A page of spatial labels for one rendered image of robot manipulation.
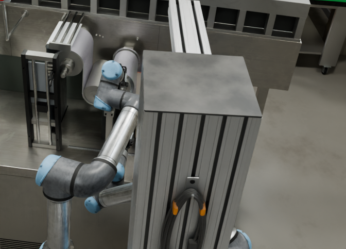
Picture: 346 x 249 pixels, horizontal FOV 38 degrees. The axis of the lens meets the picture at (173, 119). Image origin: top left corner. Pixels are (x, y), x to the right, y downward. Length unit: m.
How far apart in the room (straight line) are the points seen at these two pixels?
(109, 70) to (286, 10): 1.08
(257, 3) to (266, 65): 0.36
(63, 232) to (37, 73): 0.84
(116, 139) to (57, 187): 0.26
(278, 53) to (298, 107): 2.18
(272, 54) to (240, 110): 1.71
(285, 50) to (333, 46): 2.64
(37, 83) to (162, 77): 1.40
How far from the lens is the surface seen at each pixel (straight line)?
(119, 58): 2.62
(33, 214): 2.84
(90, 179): 1.71
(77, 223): 2.82
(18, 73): 3.03
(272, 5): 2.65
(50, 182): 1.76
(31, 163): 2.60
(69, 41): 2.45
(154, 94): 1.08
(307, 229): 3.76
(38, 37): 2.86
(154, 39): 2.73
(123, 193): 2.06
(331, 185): 4.16
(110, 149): 1.79
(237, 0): 2.63
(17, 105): 2.99
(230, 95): 1.12
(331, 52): 5.42
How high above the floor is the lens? 2.64
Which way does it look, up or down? 37 degrees down
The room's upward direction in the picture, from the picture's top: 8 degrees clockwise
